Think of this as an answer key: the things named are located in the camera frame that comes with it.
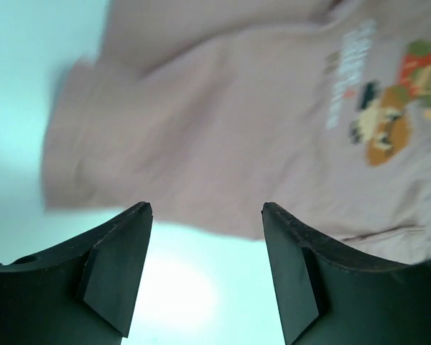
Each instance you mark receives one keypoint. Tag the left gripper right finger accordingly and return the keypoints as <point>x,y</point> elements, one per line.
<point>330,293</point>

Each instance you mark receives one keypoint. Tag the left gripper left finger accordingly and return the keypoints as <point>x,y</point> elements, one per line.
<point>81,291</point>

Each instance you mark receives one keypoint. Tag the pink pixel-print t-shirt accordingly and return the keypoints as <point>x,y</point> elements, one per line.
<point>208,109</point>

